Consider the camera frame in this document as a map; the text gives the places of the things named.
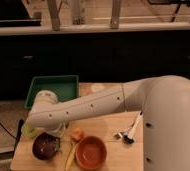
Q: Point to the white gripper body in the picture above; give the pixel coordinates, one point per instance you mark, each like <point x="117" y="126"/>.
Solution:
<point x="59" y="131"/>

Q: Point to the green chili pepper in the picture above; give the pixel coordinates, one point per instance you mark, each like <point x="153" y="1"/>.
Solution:
<point x="58" y="145"/>

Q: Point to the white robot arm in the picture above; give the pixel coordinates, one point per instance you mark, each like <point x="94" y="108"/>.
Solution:
<point x="163" y="101"/>

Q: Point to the purple bowl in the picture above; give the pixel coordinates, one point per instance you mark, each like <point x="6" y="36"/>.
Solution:
<point x="44" y="147"/>

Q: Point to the orange bowl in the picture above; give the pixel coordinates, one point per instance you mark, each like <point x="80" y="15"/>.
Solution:
<point x="91" y="153"/>

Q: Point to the orange fruit toy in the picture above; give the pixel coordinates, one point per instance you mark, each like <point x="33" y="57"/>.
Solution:
<point x="77" y="134"/>

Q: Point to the yellow banana toy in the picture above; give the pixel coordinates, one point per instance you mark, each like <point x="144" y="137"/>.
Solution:
<point x="71" y="157"/>

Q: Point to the light green cup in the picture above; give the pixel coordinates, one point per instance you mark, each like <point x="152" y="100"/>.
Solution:
<point x="28" y="131"/>

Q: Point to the green plastic tray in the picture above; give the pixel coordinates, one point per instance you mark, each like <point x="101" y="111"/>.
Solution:
<point x="66" y="87"/>

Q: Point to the black white dish brush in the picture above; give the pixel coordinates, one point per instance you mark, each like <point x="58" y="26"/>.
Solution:
<point x="128" y="135"/>

